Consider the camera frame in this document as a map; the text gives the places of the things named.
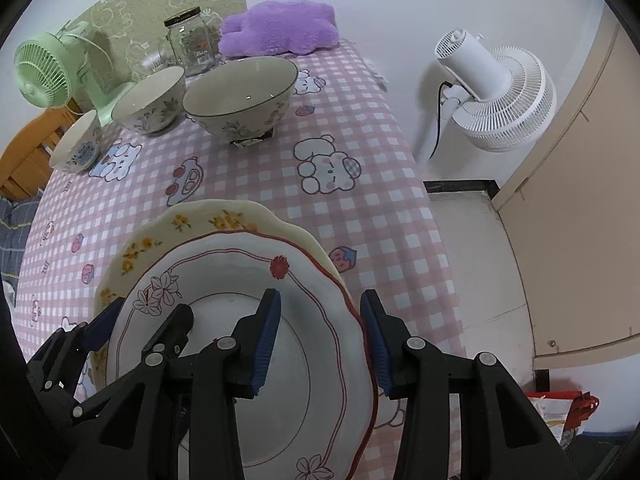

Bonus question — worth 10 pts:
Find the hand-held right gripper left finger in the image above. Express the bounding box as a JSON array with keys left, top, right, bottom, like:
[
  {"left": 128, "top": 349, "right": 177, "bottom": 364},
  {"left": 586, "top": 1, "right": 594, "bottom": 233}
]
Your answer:
[{"left": 187, "top": 288, "right": 282, "bottom": 480}]

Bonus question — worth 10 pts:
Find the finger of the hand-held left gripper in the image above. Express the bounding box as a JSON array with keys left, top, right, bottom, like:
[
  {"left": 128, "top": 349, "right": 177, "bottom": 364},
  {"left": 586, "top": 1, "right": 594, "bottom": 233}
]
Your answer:
[
  {"left": 75, "top": 304, "right": 195, "bottom": 441},
  {"left": 27, "top": 297, "right": 126, "bottom": 411}
]

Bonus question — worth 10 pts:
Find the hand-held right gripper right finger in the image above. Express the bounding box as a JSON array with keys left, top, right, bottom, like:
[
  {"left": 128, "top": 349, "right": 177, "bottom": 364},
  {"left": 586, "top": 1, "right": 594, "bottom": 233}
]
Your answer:
[{"left": 360, "top": 289, "right": 581, "bottom": 480}]

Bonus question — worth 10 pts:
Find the white plate with red pattern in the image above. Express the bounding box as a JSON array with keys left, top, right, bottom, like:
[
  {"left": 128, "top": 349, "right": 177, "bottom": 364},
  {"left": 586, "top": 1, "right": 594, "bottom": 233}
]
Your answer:
[{"left": 105, "top": 232, "right": 378, "bottom": 480}]

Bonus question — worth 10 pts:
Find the large yellow floral plate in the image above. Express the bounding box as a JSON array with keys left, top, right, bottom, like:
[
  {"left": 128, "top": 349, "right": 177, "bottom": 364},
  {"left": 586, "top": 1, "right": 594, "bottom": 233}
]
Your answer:
[{"left": 93, "top": 200, "right": 346, "bottom": 396}]

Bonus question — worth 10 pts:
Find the large floral ceramic bowl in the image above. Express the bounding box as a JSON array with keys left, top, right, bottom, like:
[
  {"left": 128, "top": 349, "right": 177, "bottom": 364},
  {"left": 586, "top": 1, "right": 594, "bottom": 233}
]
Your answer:
[
  {"left": 110, "top": 66, "right": 186, "bottom": 136},
  {"left": 48, "top": 109, "right": 104, "bottom": 173}
]

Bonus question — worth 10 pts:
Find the small floral ceramic bowl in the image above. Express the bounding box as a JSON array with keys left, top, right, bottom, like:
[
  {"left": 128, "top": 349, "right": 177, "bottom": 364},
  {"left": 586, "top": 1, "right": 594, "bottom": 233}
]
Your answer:
[{"left": 182, "top": 56, "right": 299, "bottom": 140}]

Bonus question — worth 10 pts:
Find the grey plaid pillow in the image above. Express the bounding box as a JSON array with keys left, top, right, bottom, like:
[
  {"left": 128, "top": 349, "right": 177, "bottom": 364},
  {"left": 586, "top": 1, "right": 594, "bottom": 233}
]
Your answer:
[{"left": 0, "top": 195, "right": 38, "bottom": 281}]

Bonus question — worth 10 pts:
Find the pink checkered tablecloth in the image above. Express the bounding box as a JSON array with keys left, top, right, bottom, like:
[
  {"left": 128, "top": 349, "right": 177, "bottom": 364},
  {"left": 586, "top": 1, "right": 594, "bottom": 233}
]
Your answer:
[{"left": 10, "top": 37, "right": 463, "bottom": 480}]

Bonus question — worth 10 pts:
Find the red and white plastic bag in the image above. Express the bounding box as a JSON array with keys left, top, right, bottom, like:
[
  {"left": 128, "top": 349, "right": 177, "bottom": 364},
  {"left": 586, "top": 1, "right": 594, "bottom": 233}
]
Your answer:
[{"left": 525, "top": 390, "right": 601, "bottom": 451}]

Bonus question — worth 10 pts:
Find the wooden bed headboard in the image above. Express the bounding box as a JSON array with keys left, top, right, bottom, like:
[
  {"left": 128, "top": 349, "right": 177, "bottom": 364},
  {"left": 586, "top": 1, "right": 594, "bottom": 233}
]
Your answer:
[{"left": 0, "top": 107, "right": 81, "bottom": 201}]

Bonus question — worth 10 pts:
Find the beige door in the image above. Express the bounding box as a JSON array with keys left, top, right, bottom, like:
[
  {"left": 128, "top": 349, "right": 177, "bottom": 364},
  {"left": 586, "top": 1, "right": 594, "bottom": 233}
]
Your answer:
[{"left": 490, "top": 10, "right": 640, "bottom": 371}]

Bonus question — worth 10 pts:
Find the green desk fan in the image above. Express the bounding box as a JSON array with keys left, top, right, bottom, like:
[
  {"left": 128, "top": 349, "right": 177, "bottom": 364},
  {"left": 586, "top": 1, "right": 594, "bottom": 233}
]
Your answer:
[{"left": 13, "top": 21, "right": 138, "bottom": 128}]

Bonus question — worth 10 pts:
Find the glass mug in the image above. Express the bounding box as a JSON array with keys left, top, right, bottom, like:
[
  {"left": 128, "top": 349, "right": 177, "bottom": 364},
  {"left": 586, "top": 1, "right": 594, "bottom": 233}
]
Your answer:
[{"left": 141, "top": 39, "right": 176, "bottom": 75}]

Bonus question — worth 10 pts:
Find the white standing fan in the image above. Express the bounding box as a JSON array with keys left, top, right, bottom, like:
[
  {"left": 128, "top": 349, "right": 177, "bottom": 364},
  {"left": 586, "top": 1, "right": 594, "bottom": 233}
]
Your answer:
[{"left": 415, "top": 29, "right": 557, "bottom": 161}]

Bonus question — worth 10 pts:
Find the glass jar with dark lid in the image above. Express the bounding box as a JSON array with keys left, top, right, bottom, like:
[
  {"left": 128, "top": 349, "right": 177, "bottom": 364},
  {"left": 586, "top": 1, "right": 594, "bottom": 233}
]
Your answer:
[{"left": 164, "top": 6, "right": 217, "bottom": 78}]

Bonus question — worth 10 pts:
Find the purple plush toy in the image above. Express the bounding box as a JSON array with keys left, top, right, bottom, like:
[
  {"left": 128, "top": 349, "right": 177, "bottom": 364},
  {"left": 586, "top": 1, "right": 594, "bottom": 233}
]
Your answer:
[{"left": 218, "top": 0, "right": 340, "bottom": 58}]

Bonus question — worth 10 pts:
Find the green patterned board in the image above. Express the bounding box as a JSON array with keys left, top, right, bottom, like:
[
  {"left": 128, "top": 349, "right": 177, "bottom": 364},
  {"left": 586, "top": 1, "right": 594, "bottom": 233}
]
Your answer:
[{"left": 65, "top": 0, "right": 248, "bottom": 86}]

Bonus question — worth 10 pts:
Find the black fan cable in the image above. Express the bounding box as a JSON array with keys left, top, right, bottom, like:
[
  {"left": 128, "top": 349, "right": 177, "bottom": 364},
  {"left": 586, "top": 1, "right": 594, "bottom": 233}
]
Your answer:
[{"left": 435, "top": 80, "right": 451, "bottom": 156}]

